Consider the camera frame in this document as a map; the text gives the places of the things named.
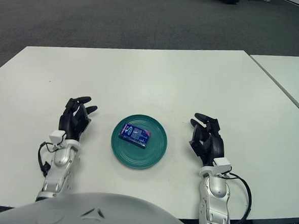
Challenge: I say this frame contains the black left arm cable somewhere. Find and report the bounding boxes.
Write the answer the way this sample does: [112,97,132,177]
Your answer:
[36,133,67,180]

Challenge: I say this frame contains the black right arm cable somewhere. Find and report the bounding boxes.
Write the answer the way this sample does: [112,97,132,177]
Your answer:
[218,172,253,224]

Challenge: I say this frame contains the grey robot torso shell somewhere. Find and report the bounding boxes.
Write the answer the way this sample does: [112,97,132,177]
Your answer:
[0,186,198,224]

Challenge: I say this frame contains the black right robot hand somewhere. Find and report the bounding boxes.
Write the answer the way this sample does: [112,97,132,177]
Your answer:
[186,112,236,176]

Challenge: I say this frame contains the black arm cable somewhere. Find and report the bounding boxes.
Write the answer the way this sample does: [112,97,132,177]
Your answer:
[218,172,253,224]
[36,133,67,180]

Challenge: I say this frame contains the adjacent white table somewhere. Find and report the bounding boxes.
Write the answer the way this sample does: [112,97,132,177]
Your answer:
[245,53,299,121]

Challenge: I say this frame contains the blue gum pack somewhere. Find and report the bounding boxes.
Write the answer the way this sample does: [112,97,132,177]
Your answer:
[118,122,153,150]

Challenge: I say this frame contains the teal round plate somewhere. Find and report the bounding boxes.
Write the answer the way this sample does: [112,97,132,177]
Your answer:
[109,113,170,171]

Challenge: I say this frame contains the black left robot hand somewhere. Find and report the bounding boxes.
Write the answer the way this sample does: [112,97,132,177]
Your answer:
[48,93,99,146]

